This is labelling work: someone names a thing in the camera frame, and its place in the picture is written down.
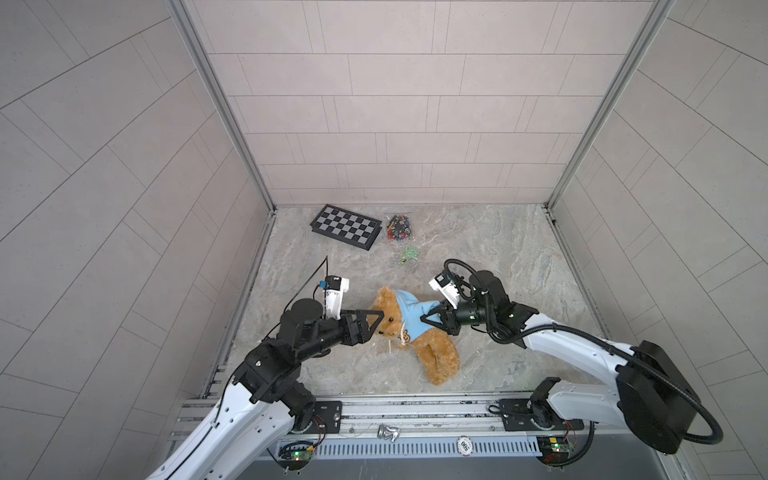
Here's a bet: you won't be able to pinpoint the brown teddy bear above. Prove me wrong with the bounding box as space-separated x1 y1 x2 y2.
372 287 461 386

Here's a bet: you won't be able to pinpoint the aluminium mounting rail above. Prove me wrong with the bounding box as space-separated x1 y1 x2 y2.
170 381 650 443

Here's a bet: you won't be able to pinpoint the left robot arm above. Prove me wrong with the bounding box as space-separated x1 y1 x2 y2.
149 298 385 479

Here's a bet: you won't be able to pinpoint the black corrugated cable conduit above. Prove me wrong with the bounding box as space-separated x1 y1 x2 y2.
442 257 724 446

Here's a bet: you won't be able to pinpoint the right circuit board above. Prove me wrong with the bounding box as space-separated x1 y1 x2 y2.
536 436 573 465

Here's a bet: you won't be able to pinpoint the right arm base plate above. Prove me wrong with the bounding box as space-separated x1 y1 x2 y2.
488 399 585 431

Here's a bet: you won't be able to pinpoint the light blue bear hoodie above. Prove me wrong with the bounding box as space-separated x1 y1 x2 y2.
395 290 440 346

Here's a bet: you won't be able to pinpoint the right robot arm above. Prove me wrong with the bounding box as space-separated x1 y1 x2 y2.
420 268 701 454

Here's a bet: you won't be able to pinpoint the left circuit board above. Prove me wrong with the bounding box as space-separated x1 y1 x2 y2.
278 440 317 463

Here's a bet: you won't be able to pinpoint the left camera black cable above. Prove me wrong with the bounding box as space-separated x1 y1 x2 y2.
263 256 330 343

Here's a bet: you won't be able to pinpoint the silver metal clip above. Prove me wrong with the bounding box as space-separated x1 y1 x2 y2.
377 424 401 443

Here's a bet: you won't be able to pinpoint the bag of colourful pieces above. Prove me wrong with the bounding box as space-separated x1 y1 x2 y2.
387 214 412 241

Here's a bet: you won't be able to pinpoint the circuit board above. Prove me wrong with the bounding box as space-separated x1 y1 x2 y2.
278 440 317 463
536 436 573 465

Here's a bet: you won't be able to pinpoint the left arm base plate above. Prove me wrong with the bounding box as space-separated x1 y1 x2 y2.
291 401 343 436

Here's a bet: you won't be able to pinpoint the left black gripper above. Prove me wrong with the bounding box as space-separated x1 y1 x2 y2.
291 309 383 364

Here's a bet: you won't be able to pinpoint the small green pieces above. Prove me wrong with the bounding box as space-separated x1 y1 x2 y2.
400 246 420 264

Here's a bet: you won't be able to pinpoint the black white chessboard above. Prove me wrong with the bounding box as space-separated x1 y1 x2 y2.
310 204 382 251

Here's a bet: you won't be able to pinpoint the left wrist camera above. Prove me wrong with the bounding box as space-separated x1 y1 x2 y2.
321 275 350 320

